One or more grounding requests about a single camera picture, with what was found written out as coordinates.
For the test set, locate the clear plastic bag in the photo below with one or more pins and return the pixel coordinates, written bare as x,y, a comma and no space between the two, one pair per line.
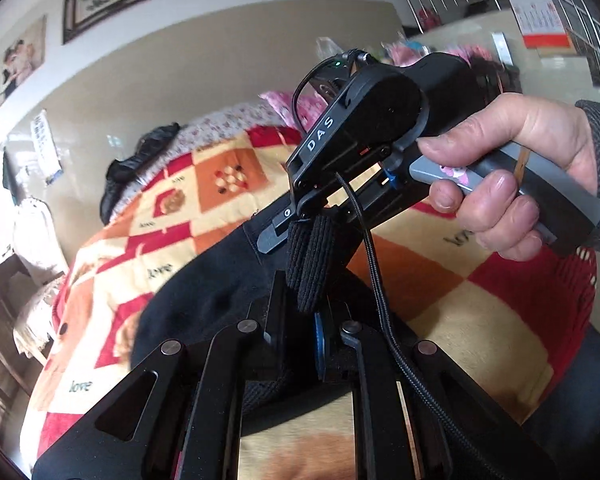
327,47

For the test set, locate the metal railing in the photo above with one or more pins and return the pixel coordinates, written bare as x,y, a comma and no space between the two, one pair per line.
587,15

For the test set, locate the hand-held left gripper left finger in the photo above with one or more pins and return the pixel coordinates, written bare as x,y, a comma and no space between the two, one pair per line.
280,305

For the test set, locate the white chair with lace cover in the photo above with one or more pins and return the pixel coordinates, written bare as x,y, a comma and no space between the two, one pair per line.
30,230

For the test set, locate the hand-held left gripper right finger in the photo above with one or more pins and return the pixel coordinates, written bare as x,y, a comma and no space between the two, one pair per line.
320,340

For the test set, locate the black jacket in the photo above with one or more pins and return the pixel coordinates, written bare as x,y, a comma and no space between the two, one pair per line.
125,170

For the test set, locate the white paper wall note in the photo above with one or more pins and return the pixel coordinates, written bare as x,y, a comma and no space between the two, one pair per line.
45,145

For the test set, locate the floral bed sheet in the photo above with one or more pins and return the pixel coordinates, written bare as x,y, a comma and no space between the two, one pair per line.
220,120

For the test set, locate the orange red checked printed blanket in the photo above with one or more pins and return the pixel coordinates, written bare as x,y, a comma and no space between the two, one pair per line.
480,310

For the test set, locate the person's right hand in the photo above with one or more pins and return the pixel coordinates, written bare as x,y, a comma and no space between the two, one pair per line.
545,125

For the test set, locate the black pants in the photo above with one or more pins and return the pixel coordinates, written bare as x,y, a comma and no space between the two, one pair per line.
215,280

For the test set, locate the red white wall calendar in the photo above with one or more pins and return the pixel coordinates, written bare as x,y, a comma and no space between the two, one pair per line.
535,5

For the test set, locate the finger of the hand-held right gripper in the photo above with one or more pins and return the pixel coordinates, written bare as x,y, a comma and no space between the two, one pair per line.
375,195
272,232

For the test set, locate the couple photo wall poster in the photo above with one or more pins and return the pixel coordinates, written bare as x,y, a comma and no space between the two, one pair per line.
17,65

